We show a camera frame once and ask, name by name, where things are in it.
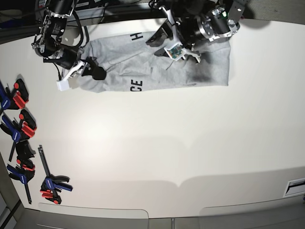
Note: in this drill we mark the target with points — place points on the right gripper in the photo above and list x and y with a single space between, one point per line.
84 68

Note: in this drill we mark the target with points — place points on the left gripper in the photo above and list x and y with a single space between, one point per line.
184 30

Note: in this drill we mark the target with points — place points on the grey T-shirt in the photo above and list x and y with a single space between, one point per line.
132 66

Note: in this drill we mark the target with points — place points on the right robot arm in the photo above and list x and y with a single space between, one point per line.
48 43

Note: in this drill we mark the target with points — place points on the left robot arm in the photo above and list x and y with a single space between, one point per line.
220 17

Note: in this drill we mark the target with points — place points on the top bar clamp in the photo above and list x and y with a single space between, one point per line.
14 99

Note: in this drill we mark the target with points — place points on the bar clamp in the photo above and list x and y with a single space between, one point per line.
21 131
52 185
14 99
24 172

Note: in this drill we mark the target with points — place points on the right bar clamp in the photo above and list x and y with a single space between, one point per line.
52 185

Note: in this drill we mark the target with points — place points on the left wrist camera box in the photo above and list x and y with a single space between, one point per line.
174 52

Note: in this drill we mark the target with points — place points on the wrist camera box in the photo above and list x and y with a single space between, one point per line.
63 85
174 52

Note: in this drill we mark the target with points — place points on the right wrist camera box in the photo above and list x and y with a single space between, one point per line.
63 85

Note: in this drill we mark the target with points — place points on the aluminium frame rail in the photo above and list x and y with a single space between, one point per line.
113 11

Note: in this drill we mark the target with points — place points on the white slotted bracket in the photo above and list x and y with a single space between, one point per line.
294 188

